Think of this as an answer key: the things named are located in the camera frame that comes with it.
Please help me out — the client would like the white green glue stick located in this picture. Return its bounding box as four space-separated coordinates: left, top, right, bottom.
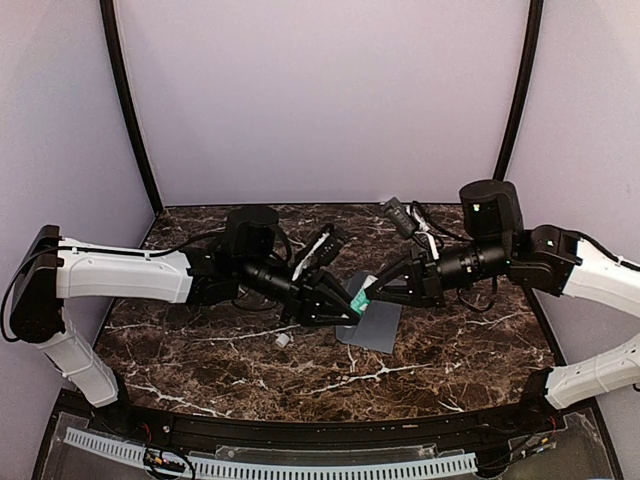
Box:
350 285 371 316

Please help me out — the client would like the grey envelope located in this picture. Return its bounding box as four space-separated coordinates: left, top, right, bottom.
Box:
335 271 402 354

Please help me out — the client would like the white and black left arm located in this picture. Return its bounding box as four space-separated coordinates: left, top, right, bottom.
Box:
1 205 361 436

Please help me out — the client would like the black left frame post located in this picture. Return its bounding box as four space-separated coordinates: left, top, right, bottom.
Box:
99 0 164 216

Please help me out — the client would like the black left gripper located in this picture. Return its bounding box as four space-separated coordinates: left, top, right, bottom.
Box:
238 256 365 328

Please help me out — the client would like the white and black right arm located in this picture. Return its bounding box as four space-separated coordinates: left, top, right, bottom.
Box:
365 179 639 434

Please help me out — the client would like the black table edge rail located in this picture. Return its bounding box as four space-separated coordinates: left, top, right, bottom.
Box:
53 389 608 452

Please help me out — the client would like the grey slotted cable duct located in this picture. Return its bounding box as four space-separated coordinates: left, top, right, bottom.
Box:
64 427 478 479

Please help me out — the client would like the white glue stick cap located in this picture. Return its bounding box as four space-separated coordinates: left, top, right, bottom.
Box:
275 334 291 348

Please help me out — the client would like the black frame post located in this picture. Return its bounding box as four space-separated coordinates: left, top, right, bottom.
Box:
99 0 164 216
489 0 545 181

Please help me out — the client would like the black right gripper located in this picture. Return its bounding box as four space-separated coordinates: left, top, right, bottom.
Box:
365 234 513 307

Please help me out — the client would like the black right frame post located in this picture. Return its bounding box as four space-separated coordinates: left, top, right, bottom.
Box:
489 0 545 181

